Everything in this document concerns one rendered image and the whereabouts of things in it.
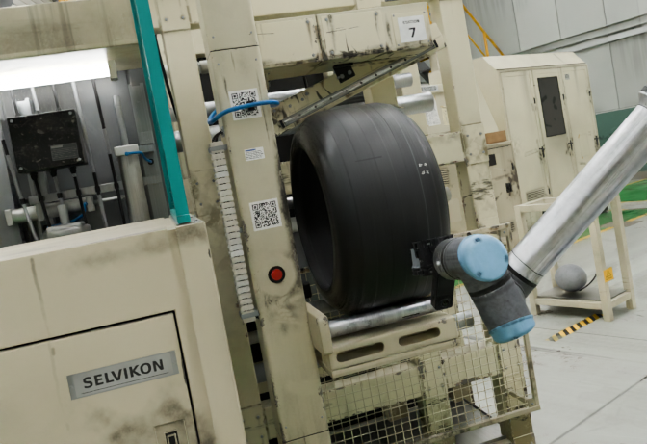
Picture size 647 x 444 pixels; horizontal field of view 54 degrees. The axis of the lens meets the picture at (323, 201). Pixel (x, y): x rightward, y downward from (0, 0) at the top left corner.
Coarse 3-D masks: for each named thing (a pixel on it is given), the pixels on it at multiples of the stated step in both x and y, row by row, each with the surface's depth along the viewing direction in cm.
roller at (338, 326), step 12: (408, 300) 170; (420, 300) 169; (372, 312) 165; (384, 312) 166; (396, 312) 166; (408, 312) 167; (420, 312) 168; (432, 312) 170; (336, 324) 162; (348, 324) 163; (360, 324) 164; (372, 324) 164; (384, 324) 166; (336, 336) 163
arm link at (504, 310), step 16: (496, 288) 122; (512, 288) 123; (480, 304) 124; (496, 304) 122; (512, 304) 122; (496, 320) 123; (512, 320) 122; (528, 320) 123; (496, 336) 124; (512, 336) 122
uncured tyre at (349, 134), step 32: (320, 128) 163; (352, 128) 160; (384, 128) 160; (416, 128) 163; (320, 160) 158; (352, 160) 153; (384, 160) 154; (416, 160) 156; (320, 192) 205; (352, 192) 151; (384, 192) 152; (416, 192) 154; (320, 224) 205; (352, 224) 151; (384, 224) 152; (416, 224) 154; (448, 224) 160; (320, 256) 200; (352, 256) 154; (384, 256) 154; (320, 288) 183; (352, 288) 159; (384, 288) 159; (416, 288) 164
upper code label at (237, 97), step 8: (256, 88) 164; (232, 96) 163; (240, 96) 163; (248, 96) 164; (256, 96) 164; (232, 104) 163; (240, 104) 163; (232, 112) 163; (240, 112) 163; (248, 112) 164; (256, 112) 164
